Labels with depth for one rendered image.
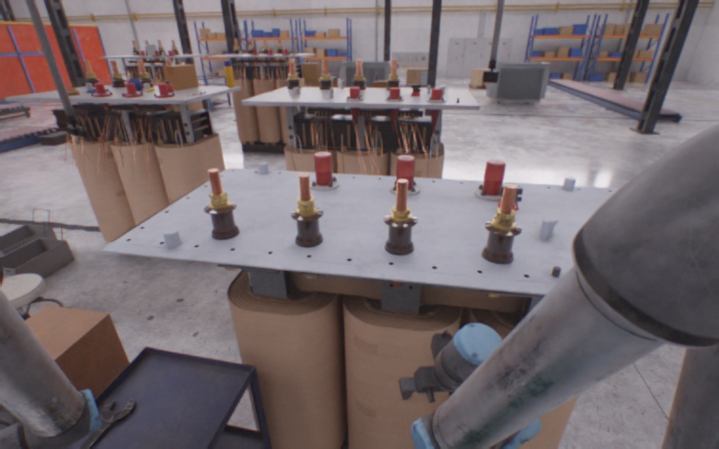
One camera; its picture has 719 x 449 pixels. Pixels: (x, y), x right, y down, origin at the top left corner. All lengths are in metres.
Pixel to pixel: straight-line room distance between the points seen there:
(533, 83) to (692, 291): 13.22
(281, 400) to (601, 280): 1.43
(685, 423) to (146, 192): 3.55
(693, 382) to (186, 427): 1.20
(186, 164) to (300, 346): 2.25
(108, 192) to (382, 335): 3.15
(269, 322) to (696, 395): 1.12
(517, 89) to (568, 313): 12.96
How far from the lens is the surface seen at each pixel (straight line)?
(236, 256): 1.07
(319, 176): 1.47
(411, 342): 1.24
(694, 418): 0.51
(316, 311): 1.28
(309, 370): 1.46
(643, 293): 0.30
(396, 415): 1.53
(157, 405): 1.42
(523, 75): 13.25
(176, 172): 3.34
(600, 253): 0.31
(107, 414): 1.46
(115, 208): 3.97
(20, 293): 3.21
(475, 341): 0.78
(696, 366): 0.48
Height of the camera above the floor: 1.90
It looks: 27 degrees down
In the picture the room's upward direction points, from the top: straight up
